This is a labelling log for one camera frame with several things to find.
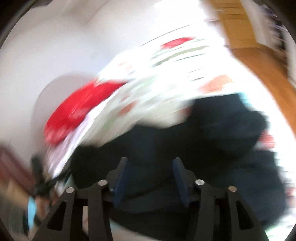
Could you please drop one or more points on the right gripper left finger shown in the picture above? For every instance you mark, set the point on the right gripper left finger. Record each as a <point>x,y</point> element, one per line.
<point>84,214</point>

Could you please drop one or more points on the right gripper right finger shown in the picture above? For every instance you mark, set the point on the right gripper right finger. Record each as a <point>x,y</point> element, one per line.
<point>222,214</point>

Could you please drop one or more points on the black pants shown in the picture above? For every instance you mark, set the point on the black pants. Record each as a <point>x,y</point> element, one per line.
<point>216,142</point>

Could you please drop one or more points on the person's left hand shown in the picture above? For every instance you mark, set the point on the person's left hand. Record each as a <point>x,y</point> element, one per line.
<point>44,205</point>

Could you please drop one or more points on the brown wooden chair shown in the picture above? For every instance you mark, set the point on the brown wooden chair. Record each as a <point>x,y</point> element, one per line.
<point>16,181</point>

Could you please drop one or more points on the white pink bed sheet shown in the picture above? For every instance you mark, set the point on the white pink bed sheet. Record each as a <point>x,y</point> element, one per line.
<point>89,132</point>

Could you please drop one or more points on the red long pillow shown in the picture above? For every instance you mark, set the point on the red long pillow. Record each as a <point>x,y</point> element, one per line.
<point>137,86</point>

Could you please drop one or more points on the round beige headboard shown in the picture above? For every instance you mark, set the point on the round beige headboard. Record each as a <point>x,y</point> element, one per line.
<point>49,99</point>

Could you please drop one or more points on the heart-patterned quilt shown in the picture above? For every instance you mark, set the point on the heart-patterned quilt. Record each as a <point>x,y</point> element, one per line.
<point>217,72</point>

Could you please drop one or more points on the wooden door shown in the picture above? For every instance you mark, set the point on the wooden door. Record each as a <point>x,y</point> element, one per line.
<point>243,23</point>

